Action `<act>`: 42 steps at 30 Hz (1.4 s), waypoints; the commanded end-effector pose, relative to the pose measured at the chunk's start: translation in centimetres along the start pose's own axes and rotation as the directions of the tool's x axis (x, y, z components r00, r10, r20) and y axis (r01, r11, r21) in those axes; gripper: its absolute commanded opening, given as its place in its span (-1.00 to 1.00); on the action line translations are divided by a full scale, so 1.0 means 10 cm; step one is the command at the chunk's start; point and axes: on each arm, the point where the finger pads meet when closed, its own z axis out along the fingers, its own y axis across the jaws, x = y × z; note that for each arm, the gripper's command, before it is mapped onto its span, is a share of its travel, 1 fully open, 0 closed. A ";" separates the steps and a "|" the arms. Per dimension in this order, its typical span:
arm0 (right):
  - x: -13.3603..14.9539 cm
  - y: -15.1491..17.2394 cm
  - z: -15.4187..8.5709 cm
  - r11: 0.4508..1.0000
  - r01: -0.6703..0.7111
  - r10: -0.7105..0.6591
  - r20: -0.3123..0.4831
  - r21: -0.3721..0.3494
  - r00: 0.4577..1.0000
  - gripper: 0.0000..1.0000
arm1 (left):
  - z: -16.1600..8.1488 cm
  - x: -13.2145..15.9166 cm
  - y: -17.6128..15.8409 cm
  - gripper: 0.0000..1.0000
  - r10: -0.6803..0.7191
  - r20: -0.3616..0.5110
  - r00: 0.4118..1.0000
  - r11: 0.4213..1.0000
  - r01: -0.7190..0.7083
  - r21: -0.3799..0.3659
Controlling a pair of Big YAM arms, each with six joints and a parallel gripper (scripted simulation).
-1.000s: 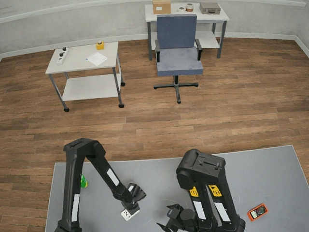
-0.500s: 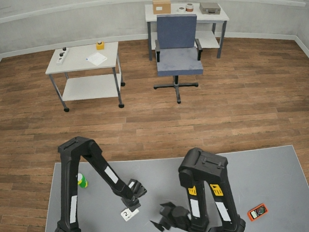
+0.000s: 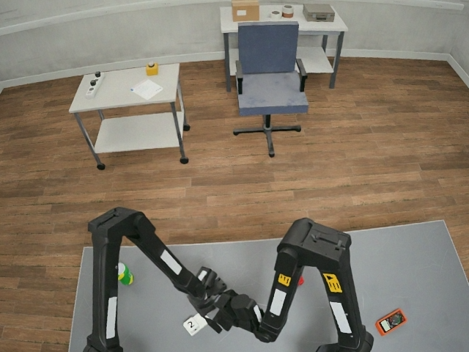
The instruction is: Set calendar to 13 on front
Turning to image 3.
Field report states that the green soda can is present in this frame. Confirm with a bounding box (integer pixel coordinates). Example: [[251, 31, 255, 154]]
[[118, 263, 133, 285]]

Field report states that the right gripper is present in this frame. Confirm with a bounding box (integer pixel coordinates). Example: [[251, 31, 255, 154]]
[[202, 289, 238, 334]]

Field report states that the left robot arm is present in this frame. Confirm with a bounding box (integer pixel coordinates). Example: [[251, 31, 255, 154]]
[[83, 206, 226, 352]]

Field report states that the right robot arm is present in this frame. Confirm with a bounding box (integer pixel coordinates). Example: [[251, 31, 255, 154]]
[[213, 217, 374, 352]]

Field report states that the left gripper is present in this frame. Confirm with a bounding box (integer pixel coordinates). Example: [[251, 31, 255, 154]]
[[187, 294, 215, 317]]

